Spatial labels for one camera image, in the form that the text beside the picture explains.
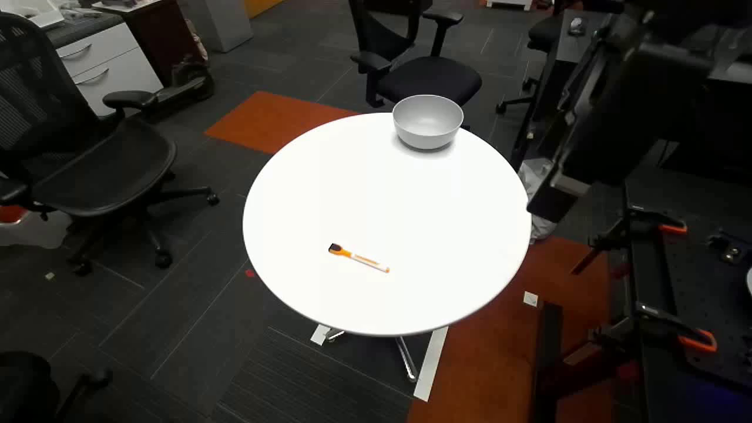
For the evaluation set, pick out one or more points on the orange and white pen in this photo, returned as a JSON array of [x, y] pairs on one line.
[[357, 258]]

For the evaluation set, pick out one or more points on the dark robot arm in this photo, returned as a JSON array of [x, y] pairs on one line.
[[649, 109]]

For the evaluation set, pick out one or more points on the grey metal bowl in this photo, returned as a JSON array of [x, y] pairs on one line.
[[425, 120]]

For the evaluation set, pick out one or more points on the black padded office chair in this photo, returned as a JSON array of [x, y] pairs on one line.
[[425, 75]]

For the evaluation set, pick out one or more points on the metal table base legs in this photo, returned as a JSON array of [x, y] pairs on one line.
[[430, 364]]

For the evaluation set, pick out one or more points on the small white floor tag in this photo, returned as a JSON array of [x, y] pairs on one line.
[[532, 298]]

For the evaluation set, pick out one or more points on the grey floor cabinet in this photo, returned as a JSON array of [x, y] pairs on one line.
[[224, 21]]

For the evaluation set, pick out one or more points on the black mesh office chair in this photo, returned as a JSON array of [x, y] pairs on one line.
[[102, 167]]

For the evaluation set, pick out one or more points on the white drawer cabinet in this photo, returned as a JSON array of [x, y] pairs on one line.
[[108, 67]]

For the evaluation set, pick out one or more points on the black robot mount table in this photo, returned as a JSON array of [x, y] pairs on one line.
[[689, 312]]

